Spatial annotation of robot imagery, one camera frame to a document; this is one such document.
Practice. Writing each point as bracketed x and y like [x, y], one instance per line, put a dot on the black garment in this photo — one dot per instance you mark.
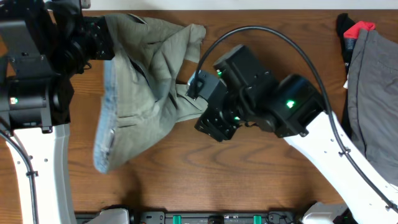
[343, 23]

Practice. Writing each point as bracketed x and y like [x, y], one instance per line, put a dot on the red garment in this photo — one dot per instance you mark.
[353, 32]

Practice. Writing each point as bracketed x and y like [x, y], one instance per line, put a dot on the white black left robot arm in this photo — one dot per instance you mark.
[47, 43]

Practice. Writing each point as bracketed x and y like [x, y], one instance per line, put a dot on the khaki green shorts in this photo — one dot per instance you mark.
[142, 100]

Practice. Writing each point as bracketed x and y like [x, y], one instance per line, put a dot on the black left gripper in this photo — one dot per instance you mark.
[101, 38]

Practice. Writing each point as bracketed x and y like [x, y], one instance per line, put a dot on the grey garment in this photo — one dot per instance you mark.
[372, 101]

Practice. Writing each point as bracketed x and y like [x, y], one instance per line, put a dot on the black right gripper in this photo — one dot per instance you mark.
[215, 125]

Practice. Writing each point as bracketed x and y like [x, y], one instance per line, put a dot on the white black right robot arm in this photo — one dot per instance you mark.
[244, 92]

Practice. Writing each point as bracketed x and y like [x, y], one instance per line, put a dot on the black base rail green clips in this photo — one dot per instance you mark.
[341, 215]

